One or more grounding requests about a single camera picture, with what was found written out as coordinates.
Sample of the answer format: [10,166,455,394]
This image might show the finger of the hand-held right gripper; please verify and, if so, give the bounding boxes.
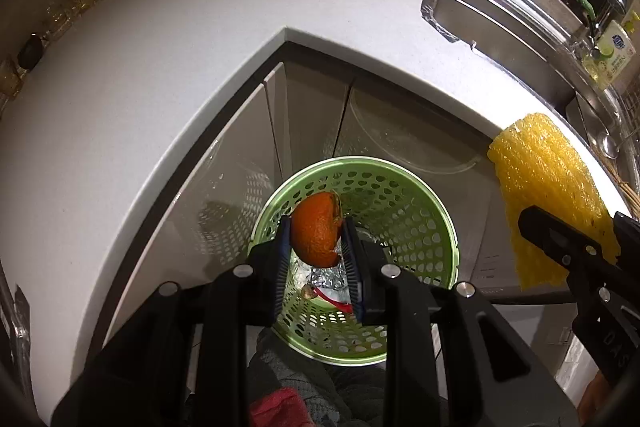
[517,205,622,289]
[612,211,640,269]

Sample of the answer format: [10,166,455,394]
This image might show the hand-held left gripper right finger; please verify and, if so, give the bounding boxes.
[340,219,581,427]

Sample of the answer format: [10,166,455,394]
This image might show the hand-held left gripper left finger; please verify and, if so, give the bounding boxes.
[51,215,297,427]

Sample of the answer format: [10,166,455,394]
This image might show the foil wrapper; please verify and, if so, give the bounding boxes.
[292,239,388,304]

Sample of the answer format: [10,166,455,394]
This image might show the red snack packet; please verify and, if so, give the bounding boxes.
[312,288,357,317]

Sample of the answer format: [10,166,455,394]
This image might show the orange peel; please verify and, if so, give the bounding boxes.
[290,192,346,269]

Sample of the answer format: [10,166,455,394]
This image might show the yellow foam fruit net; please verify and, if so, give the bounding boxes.
[487,112,622,292]

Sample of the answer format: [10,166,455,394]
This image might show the green perforated plastic basket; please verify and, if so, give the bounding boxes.
[248,156,460,366]

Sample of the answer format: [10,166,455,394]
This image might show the metal spoon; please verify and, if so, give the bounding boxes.
[595,112,621,160]

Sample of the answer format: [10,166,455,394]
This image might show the grey pants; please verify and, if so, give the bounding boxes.
[244,331,397,427]

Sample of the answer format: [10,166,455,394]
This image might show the beige kitchen cabinet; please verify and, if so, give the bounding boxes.
[87,42,601,358]

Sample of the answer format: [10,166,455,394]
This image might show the red cloth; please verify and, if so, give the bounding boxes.
[249,386,315,427]

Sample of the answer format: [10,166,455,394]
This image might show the dish soap bottle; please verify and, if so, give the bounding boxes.
[581,11,640,90]

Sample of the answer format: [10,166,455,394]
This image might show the stainless steel sink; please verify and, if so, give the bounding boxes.
[420,0,640,168]

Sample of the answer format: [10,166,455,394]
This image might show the chrome faucet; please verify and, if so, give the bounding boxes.
[582,0,632,45]

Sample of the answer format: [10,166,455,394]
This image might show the clear plastic wrapper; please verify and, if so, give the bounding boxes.
[0,279,32,360]

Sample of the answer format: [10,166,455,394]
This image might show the dark round jar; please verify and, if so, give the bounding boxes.
[17,36,46,70]

